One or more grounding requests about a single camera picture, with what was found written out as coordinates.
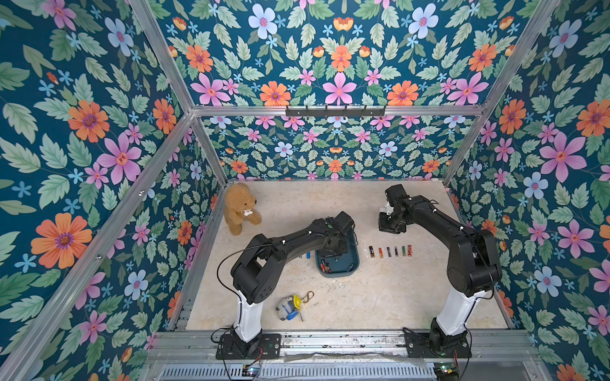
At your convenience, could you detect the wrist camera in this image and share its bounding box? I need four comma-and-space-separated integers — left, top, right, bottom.
330, 211, 355, 235
384, 184, 410, 208

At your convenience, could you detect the keychain toy with yellow cap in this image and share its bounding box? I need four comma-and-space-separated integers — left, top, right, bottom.
275, 291, 315, 322

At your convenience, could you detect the brown teddy bear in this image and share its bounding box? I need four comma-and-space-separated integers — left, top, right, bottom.
223, 183, 262, 236

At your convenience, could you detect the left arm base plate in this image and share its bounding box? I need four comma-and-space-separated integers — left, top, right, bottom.
215, 333, 282, 360

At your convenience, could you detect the black hook rail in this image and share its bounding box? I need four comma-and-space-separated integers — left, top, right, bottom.
284, 106, 386, 118

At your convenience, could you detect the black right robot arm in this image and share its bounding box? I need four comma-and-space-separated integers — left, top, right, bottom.
378, 195, 502, 341

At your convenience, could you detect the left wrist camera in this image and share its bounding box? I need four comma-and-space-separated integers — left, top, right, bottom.
330, 211, 355, 235

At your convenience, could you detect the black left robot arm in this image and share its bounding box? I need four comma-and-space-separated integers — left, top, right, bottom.
230, 213, 354, 344

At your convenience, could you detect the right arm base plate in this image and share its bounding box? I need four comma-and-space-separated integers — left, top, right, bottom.
403, 327, 471, 359

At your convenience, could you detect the white plush toy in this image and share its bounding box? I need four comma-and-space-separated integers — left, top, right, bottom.
380, 203, 394, 217

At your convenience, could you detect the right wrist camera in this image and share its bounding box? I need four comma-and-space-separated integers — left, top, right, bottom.
384, 184, 410, 208

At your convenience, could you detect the teal plastic storage box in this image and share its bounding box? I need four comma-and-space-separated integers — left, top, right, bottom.
315, 230, 360, 278

